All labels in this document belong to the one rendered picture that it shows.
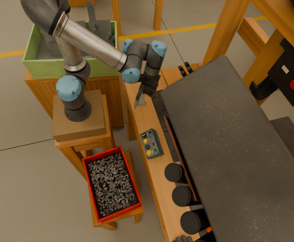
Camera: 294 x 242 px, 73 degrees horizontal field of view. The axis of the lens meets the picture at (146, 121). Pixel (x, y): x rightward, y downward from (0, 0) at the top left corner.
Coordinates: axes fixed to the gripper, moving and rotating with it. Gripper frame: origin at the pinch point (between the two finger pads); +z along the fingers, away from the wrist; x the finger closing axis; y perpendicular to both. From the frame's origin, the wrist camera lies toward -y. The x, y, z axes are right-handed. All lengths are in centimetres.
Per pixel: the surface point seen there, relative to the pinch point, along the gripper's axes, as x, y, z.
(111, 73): 31.5, -31.0, 11.7
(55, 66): 14, -64, 13
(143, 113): 1.8, 4.7, 8.8
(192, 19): 269, -2, 19
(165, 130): -3.9, 20.8, 8.8
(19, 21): 160, -235, 80
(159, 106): 10.1, 11.9, 5.3
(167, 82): 32.1, 10.0, 0.7
